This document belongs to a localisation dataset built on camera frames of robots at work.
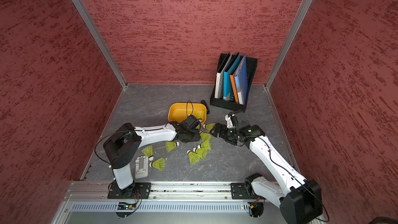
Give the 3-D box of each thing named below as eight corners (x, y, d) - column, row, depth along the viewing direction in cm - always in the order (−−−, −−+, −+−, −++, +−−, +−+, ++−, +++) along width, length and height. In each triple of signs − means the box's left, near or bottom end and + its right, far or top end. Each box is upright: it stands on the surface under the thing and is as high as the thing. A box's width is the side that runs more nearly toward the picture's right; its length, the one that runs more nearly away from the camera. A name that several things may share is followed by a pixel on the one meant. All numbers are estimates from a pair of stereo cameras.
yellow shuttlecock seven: (197, 150, 88) (197, 148, 86) (197, 142, 91) (197, 140, 88) (211, 150, 88) (211, 148, 86) (211, 142, 91) (211, 140, 89)
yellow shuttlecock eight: (183, 160, 86) (182, 158, 84) (188, 150, 89) (188, 148, 87) (196, 166, 83) (196, 165, 82) (201, 156, 87) (201, 155, 85)
